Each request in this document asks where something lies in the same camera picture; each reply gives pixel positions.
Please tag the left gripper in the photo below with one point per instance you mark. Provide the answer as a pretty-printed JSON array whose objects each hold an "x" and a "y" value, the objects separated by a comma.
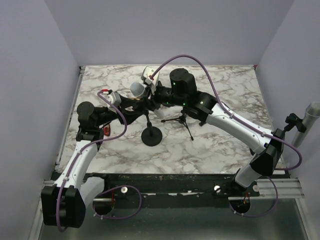
[{"x": 129, "y": 115}]

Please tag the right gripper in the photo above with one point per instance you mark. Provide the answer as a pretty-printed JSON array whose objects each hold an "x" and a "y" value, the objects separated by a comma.
[{"x": 152, "y": 103}]

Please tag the white microphone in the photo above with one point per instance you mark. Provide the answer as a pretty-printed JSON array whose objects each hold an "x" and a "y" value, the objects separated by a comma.
[{"x": 139, "y": 91}]

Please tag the black round-base mic stand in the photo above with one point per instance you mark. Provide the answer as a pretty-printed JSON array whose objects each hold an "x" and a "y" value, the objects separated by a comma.
[{"x": 151, "y": 135}]

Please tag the black shock-mount tripod stand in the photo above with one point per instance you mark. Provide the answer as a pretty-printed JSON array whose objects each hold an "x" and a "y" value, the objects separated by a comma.
[{"x": 182, "y": 120}]

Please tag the silver microphone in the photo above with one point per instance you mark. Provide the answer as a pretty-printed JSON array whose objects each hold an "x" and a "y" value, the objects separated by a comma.
[{"x": 311, "y": 115}]

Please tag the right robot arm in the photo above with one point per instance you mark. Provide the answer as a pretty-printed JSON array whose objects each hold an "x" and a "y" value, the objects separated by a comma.
[{"x": 204, "y": 107}]

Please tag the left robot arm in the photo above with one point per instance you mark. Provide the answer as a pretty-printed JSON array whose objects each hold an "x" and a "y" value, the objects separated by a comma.
[{"x": 64, "y": 203}]

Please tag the red utility knife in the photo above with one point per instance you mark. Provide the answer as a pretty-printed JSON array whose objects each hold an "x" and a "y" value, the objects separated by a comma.
[{"x": 107, "y": 130}]

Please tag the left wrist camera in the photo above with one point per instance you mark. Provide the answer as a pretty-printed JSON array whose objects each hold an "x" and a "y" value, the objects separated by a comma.
[{"x": 114, "y": 98}]

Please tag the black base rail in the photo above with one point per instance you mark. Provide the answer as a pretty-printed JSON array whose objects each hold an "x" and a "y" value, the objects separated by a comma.
[{"x": 172, "y": 190}]

